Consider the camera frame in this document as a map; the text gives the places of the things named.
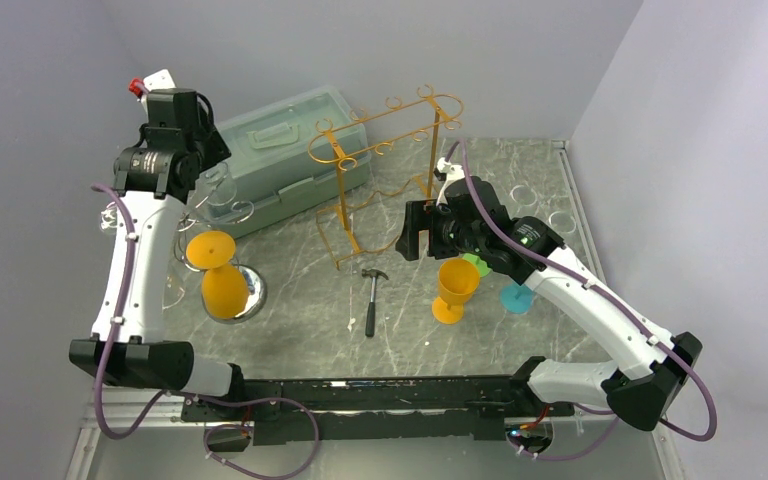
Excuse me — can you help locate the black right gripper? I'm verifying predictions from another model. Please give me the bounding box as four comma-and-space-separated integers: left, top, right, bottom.
396, 198, 485, 260

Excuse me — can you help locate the clear wine glass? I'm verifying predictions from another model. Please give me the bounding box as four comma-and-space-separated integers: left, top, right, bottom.
548, 211, 578, 235
509, 184, 538, 207

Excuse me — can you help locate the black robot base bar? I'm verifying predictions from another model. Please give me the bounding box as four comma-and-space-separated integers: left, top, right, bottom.
180, 374, 558, 446

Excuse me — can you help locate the orange wine glass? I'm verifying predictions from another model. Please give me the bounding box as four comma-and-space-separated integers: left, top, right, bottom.
431, 258, 481, 324
186, 230, 250, 320

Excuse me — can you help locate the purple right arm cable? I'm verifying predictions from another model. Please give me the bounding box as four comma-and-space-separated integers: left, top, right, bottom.
443, 137, 719, 444

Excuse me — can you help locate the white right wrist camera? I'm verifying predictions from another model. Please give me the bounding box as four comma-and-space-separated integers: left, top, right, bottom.
434, 157, 465, 205

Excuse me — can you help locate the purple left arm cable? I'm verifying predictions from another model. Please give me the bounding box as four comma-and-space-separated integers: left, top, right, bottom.
89, 184, 173, 442

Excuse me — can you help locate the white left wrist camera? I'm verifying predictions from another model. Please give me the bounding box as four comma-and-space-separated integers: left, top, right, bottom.
128, 69, 176, 100

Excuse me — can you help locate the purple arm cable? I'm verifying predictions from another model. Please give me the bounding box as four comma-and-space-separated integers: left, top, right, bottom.
89, 184, 173, 442
443, 137, 719, 444

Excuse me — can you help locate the green wine glass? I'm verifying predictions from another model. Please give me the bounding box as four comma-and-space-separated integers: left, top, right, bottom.
462, 253, 491, 277

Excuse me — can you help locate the blue wine glass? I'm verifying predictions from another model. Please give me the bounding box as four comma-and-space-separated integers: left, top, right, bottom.
499, 283, 535, 314

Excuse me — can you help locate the chrome tree glass rack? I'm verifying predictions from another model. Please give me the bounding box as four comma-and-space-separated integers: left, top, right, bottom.
167, 210, 267, 323

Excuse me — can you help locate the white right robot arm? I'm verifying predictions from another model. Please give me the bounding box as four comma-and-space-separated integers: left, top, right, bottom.
396, 176, 702, 431

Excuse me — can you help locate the clear glass chrome rack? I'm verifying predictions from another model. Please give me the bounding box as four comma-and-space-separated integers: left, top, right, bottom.
162, 273, 186, 310
98, 202, 120, 237

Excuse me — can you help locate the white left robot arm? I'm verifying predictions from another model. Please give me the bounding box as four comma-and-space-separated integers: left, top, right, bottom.
69, 88, 248, 420

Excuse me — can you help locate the black handled hammer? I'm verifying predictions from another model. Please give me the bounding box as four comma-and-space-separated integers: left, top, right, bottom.
361, 269, 389, 338

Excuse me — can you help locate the clear plastic storage box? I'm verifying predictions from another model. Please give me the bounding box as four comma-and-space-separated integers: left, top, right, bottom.
214, 86, 368, 238

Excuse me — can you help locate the gold wire glass rack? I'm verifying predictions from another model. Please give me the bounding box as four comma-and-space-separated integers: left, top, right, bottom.
307, 84, 465, 270

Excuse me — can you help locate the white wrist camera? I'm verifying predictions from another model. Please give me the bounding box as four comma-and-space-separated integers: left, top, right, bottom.
434, 157, 465, 205
128, 69, 176, 100

